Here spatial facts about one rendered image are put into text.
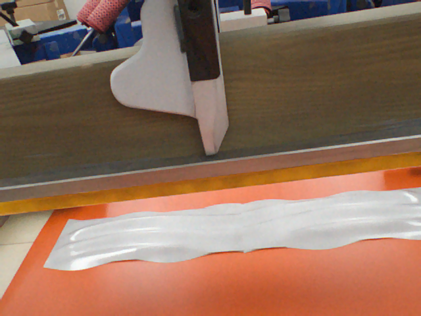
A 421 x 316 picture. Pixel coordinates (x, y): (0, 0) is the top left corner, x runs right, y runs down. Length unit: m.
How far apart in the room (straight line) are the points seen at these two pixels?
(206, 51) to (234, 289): 0.19
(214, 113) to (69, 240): 0.24
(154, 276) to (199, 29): 0.22
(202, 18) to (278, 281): 0.21
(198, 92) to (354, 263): 0.20
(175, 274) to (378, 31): 0.23
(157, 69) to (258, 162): 0.08
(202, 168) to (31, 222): 0.27
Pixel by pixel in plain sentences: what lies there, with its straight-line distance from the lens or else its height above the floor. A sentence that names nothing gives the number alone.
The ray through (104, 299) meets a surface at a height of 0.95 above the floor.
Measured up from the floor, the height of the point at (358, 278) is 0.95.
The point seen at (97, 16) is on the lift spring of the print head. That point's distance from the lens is 1.01.
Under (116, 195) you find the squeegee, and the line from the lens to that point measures 0.28.
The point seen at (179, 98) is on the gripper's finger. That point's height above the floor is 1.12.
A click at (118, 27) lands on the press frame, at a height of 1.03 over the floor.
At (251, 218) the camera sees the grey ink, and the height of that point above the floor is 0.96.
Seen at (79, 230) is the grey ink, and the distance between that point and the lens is 0.42.
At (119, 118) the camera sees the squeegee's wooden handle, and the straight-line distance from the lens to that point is 0.25.
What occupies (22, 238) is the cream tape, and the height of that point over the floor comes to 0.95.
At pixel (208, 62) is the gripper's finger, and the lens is 0.20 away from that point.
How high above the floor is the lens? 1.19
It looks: 28 degrees down
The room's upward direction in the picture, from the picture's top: 9 degrees counter-clockwise
